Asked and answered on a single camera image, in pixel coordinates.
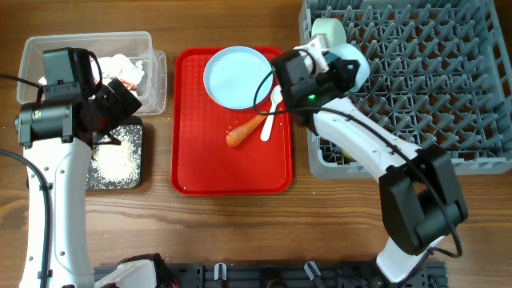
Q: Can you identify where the clear plastic waste bin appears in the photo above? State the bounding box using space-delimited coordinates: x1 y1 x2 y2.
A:
18 31 167 116

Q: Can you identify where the white tissue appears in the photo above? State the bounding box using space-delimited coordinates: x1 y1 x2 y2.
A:
91 54 146 96

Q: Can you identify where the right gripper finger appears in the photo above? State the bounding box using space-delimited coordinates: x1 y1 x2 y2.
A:
326 55 360 74
326 66 360 94

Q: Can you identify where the black waste tray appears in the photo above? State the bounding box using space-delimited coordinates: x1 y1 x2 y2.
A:
85 115 145 191

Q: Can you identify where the right black cable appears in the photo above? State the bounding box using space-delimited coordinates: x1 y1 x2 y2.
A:
253 47 464 287

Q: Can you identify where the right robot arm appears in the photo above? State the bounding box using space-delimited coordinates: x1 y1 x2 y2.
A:
272 45 468 287

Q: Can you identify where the black cable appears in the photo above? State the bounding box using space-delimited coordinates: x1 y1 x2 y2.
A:
0 50 105 288
253 47 464 287

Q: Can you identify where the white plastic spoon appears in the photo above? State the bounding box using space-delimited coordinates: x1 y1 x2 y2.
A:
260 85 283 142

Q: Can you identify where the green bowl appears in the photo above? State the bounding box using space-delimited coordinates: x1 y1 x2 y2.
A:
311 18 346 48

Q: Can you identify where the left black cable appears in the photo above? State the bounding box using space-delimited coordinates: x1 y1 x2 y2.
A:
0 50 105 288

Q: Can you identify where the grey dishwasher rack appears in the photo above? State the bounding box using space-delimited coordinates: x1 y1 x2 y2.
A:
298 0 511 175

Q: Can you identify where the red snack wrapper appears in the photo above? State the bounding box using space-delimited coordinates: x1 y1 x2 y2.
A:
120 79 137 91

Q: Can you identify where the white rice pile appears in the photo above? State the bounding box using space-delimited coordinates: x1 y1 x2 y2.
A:
88 126 142 188

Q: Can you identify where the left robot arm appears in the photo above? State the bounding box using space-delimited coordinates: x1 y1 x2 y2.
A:
15 47 142 287

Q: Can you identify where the yellow plastic cup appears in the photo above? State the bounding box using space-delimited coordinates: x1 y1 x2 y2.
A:
340 150 355 162

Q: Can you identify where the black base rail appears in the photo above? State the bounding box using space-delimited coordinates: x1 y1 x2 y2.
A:
91 261 448 288

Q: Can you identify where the light blue plate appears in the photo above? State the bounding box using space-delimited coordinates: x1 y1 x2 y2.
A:
203 46 273 110

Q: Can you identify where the light blue bowl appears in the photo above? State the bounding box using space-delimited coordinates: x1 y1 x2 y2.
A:
330 43 370 92

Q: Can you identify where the orange carrot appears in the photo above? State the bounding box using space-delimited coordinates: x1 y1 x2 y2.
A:
226 114 266 147

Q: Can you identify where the red serving tray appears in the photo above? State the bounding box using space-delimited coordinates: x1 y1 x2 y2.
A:
170 47 293 196

